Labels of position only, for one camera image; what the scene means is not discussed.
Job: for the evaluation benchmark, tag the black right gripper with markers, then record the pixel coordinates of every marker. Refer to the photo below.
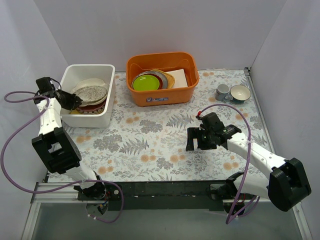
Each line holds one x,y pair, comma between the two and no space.
200,139

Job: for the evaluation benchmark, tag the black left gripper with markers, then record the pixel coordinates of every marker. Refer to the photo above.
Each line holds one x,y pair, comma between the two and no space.
71,100

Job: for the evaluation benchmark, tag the speckled oval dish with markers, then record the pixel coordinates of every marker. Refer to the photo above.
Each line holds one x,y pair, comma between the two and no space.
92,93

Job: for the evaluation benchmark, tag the pink polka dot plate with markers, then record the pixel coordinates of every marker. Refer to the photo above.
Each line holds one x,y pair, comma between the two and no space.
90,109

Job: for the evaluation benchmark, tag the cream divided plate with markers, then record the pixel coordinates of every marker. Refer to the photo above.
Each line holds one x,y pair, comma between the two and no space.
91,82

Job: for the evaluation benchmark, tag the yellow bamboo mat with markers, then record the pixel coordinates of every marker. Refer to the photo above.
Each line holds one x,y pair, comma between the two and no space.
73,112

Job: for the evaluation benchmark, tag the red round plate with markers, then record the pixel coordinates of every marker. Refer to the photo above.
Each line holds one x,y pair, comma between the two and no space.
92,107

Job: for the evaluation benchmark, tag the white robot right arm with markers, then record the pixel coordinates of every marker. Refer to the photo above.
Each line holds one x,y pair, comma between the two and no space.
285,183

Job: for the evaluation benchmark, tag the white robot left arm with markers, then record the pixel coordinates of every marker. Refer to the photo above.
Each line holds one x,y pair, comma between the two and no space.
54,146

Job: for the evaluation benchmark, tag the white plastic bin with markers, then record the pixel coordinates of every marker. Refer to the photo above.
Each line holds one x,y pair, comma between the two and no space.
77,73

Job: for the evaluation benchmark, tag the orange plastic bin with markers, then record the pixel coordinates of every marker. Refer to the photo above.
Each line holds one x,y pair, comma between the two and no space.
166,61

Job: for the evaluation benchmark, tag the floral table mat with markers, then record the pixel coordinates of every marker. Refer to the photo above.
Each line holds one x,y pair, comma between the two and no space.
149,143

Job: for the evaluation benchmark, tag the small patterned mug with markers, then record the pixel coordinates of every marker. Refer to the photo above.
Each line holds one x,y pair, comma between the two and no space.
223,93

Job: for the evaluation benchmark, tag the white square plate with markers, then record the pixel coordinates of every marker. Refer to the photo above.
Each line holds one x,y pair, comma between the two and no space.
179,77

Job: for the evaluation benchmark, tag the yellow woven basket plate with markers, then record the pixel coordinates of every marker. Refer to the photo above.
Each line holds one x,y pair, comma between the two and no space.
169,80

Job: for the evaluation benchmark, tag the grey rimmed plate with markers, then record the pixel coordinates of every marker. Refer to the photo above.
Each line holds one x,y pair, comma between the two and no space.
159,76

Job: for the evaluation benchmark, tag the green rimmed bowl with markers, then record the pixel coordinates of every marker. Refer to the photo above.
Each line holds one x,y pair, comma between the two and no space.
240,94

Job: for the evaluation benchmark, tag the lime green plate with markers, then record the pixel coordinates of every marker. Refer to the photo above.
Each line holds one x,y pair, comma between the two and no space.
146,83

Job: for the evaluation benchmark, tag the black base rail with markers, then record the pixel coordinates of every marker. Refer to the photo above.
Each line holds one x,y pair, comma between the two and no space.
177,195

